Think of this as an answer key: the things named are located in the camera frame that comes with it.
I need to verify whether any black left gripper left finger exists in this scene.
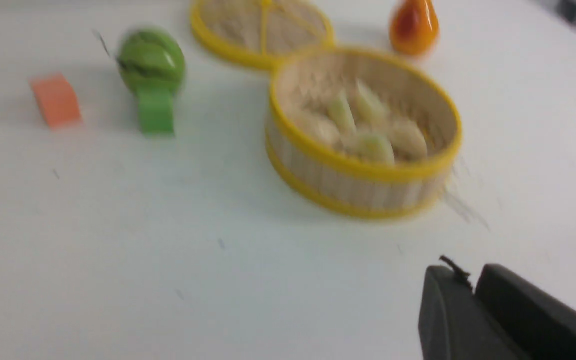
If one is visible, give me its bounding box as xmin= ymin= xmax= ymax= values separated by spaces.
xmin=418 ymin=256 xmax=531 ymax=360

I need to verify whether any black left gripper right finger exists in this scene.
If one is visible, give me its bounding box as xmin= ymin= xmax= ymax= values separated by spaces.
xmin=475 ymin=264 xmax=576 ymax=360

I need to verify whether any white dumpling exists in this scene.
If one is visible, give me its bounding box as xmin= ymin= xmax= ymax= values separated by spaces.
xmin=386 ymin=118 xmax=429 ymax=160

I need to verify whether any pale green dumpling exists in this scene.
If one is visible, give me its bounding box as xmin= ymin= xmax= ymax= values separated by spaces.
xmin=354 ymin=132 xmax=396 ymax=166

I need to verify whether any green tinted dumpling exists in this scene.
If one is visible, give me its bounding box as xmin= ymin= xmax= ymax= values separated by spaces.
xmin=355 ymin=79 xmax=391 ymax=126

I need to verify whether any greenish translucent dumpling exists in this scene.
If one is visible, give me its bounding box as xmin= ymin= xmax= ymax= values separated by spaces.
xmin=327 ymin=89 xmax=357 ymax=133

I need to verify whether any pale cream dumpling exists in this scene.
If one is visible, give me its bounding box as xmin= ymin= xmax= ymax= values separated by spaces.
xmin=293 ymin=111 xmax=341 ymax=148

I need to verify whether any bamboo steamer tray yellow rim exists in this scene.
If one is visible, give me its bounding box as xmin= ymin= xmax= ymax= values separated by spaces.
xmin=265 ymin=47 xmax=463 ymax=219

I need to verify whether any woven steamer lid yellow rim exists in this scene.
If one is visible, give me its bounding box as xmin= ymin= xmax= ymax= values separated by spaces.
xmin=189 ymin=0 xmax=335 ymax=71

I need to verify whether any orange toy pear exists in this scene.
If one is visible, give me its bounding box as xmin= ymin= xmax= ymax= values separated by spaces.
xmin=389 ymin=0 xmax=441 ymax=58

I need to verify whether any green cube block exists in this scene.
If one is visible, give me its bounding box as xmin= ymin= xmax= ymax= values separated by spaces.
xmin=135 ymin=88 xmax=175 ymax=135

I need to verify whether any green toy watermelon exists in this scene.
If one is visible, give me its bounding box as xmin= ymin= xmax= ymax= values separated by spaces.
xmin=114 ymin=26 xmax=186 ymax=96

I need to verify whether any orange cube block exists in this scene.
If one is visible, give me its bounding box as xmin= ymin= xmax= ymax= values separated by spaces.
xmin=29 ymin=72 xmax=83 ymax=130

